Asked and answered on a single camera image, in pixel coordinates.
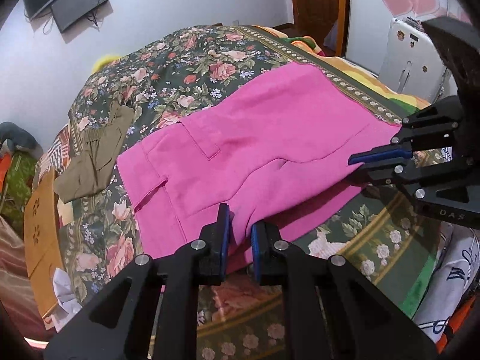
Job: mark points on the dark floral bed quilt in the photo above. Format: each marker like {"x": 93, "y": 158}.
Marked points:
{"x": 196, "y": 68}

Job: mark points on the grey stuffed toy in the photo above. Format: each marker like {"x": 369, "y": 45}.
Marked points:
{"x": 14, "y": 138}

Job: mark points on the striped bed sheet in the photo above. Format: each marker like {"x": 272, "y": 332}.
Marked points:
{"x": 57, "y": 156}

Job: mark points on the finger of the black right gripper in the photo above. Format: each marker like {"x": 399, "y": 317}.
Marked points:
{"x": 381, "y": 153}
{"x": 390, "y": 178}

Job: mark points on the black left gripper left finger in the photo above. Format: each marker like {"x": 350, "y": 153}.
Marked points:
{"x": 150, "y": 309}

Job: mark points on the wooden lap table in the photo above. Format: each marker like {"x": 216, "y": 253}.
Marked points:
{"x": 41, "y": 243}

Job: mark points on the white crumpled cloth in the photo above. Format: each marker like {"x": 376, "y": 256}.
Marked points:
{"x": 64, "y": 293}

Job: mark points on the olive green pants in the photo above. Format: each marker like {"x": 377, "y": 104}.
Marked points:
{"x": 91, "y": 170}

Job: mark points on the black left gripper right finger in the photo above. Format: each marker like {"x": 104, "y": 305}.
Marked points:
{"x": 331, "y": 310}

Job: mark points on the small black wall monitor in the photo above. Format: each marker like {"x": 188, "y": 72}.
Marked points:
{"x": 68, "y": 12}

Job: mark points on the brown wooden door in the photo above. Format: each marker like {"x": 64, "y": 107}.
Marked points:
{"x": 317, "y": 17}

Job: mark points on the pink pants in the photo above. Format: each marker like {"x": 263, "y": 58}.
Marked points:
{"x": 281, "y": 140}

